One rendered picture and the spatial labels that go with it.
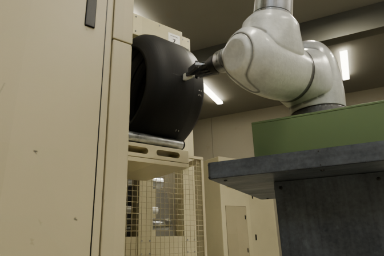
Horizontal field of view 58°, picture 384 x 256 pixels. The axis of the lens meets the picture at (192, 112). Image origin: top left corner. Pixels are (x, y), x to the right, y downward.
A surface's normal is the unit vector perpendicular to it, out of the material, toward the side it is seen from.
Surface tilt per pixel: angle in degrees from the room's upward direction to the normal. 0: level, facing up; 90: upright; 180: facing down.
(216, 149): 90
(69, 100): 90
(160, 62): 86
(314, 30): 90
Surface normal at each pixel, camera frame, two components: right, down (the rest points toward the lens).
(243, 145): -0.41, -0.31
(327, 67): 0.54, -0.36
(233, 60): -0.81, -0.08
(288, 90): 0.32, 0.69
